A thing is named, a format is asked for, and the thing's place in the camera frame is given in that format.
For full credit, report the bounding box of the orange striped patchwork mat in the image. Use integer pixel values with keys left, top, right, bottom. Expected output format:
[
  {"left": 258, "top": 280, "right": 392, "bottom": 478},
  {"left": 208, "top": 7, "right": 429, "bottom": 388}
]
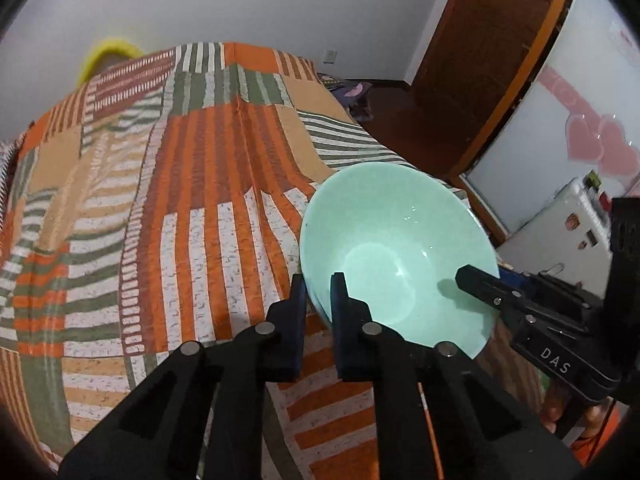
[{"left": 0, "top": 41, "right": 546, "bottom": 480}]

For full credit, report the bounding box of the pink heart wall sticker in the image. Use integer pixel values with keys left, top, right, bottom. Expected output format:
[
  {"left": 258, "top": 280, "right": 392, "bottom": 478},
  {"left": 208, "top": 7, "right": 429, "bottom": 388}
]
[{"left": 564, "top": 114, "right": 640, "bottom": 177}]

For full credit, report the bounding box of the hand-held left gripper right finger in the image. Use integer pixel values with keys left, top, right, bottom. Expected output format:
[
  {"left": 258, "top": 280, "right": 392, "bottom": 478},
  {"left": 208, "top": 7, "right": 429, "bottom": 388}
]
[{"left": 330, "top": 272, "right": 582, "bottom": 480}]

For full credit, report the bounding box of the brown wooden door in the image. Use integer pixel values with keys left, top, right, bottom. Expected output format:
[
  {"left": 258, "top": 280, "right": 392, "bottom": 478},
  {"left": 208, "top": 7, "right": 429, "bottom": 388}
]
[{"left": 404, "top": 0, "right": 583, "bottom": 241}]

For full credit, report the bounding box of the light green bowl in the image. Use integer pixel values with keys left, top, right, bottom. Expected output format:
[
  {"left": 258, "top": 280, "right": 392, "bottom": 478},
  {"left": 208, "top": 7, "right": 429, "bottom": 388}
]
[{"left": 299, "top": 162, "right": 500, "bottom": 360}]

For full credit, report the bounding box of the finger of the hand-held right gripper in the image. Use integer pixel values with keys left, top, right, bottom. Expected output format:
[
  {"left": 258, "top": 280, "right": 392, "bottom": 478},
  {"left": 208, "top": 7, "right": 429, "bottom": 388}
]
[
  {"left": 499, "top": 267, "right": 603, "bottom": 318},
  {"left": 455, "top": 263, "right": 531, "bottom": 322}
]

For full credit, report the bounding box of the dark bag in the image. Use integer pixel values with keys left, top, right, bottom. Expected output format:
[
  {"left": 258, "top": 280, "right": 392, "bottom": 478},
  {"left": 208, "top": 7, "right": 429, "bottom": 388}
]
[{"left": 318, "top": 74, "right": 373, "bottom": 123}]

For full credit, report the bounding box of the yellow ring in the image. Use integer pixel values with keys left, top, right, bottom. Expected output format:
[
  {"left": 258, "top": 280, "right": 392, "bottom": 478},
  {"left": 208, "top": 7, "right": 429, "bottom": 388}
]
[{"left": 76, "top": 37, "right": 146, "bottom": 87}]

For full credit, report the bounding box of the white refrigerator with magnets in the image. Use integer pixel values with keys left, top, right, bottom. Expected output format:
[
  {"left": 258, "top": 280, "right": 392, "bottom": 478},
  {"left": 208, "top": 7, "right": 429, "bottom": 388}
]
[{"left": 498, "top": 176, "right": 616, "bottom": 301}]

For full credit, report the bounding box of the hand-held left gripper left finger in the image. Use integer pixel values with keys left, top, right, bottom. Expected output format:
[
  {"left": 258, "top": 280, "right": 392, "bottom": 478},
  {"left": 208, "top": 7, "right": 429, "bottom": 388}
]
[{"left": 59, "top": 273, "right": 308, "bottom": 480}]

